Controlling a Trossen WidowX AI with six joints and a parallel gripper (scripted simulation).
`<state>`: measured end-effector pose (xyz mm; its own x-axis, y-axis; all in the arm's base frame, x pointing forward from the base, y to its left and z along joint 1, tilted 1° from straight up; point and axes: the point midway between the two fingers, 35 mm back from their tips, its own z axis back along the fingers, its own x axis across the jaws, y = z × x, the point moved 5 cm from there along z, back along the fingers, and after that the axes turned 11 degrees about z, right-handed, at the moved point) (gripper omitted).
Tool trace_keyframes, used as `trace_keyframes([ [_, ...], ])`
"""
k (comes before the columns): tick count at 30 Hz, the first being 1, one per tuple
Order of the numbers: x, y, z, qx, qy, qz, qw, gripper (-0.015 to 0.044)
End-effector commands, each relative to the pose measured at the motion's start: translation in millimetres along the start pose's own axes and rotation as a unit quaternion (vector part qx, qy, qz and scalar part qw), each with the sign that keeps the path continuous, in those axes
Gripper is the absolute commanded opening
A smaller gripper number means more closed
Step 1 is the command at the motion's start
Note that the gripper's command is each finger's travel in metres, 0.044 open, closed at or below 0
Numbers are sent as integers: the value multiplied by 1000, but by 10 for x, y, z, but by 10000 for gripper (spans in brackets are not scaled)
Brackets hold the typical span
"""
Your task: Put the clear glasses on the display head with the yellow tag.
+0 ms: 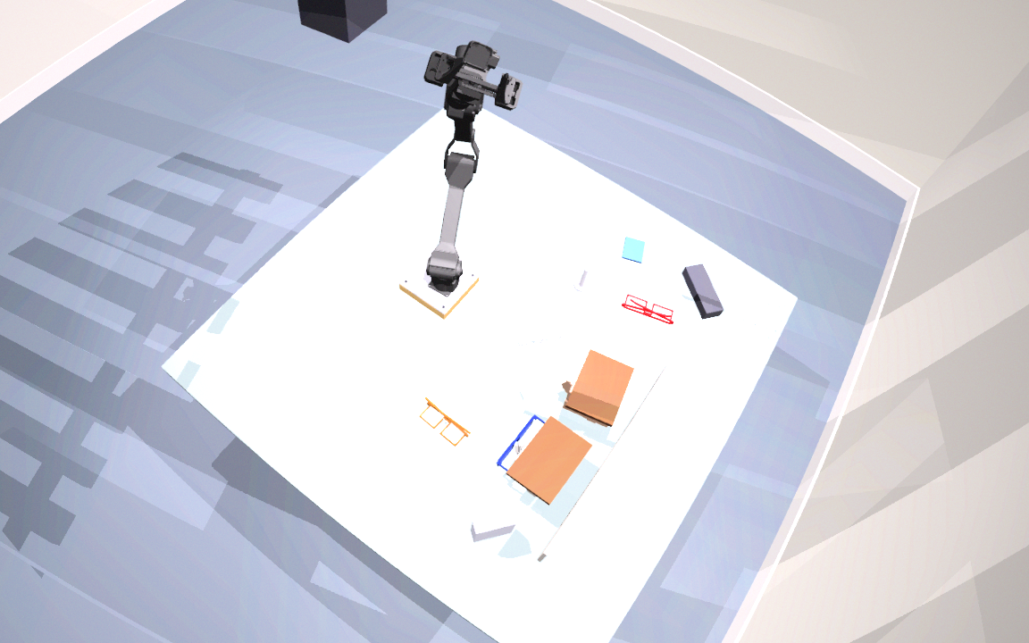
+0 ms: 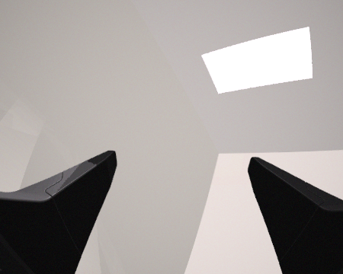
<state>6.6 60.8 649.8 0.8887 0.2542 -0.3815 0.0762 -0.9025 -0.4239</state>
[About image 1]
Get tan blocky display head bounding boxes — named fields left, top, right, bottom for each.
left=562, top=349, right=634, bottom=427

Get dark blue glasses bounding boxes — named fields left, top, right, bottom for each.
left=496, top=414, right=545, bottom=471

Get white blocky head with brown flat top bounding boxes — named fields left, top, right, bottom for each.
left=506, top=415, right=592, bottom=505

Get blue flat plate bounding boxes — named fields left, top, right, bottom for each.
left=622, top=237, right=645, bottom=263

